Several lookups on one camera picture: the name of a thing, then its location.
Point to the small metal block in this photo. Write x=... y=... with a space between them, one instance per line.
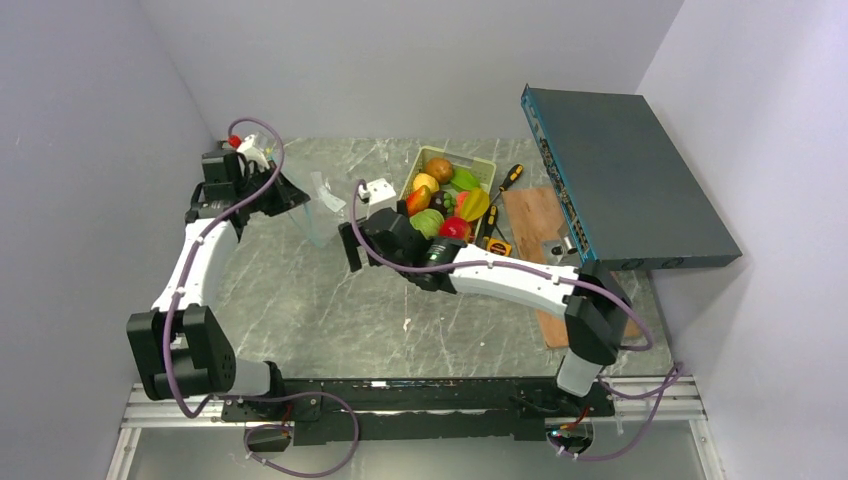
x=561 y=252

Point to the red orange mango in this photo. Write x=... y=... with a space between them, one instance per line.
x=418 y=200

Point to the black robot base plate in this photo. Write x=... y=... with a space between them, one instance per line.
x=520 y=408

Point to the brown kiwi fruit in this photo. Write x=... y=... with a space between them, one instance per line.
x=441 y=169

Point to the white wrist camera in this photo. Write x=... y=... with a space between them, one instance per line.
x=377 y=195
x=256 y=147

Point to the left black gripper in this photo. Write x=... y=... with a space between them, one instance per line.
x=287 y=197

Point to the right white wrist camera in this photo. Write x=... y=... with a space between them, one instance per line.
x=377 y=195

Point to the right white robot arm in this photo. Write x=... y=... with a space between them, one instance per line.
x=586 y=299

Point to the orange black screwdriver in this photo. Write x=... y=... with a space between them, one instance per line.
x=514 y=173

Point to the yellow lemon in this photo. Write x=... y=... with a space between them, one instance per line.
x=425 y=180

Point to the pale green plastic basket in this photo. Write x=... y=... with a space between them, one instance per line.
x=484 y=170

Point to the yellow green starfruit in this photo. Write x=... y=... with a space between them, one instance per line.
x=472 y=204

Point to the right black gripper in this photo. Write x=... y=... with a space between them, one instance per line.
x=351 y=243

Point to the brown wooden board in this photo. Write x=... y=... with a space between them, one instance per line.
x=534 y=216

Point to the dark mangosteen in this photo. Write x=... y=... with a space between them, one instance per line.
x=440 y=201

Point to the dark blue network switch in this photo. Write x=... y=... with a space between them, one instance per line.
x=629 y=200

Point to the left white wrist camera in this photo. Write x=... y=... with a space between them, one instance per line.
x=256 y=147

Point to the yellow tape measure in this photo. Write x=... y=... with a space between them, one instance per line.
x=498 y=247

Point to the clear zip top bag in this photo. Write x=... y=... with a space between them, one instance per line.
x=319 y=217

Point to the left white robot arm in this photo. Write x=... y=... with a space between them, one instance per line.
x=178 y=346

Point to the red apple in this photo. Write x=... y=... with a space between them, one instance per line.
x=457 y=228

